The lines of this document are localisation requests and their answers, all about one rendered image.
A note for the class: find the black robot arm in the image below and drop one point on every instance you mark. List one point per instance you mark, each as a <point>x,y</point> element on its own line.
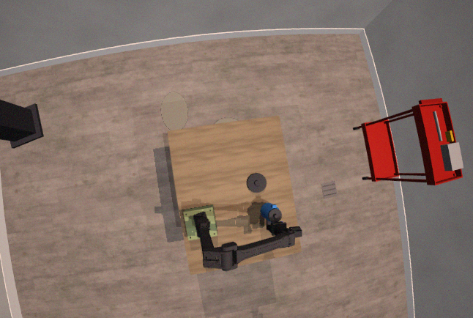
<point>229,254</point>

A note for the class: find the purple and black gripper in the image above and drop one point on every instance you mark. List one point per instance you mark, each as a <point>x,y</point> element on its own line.
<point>276,226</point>

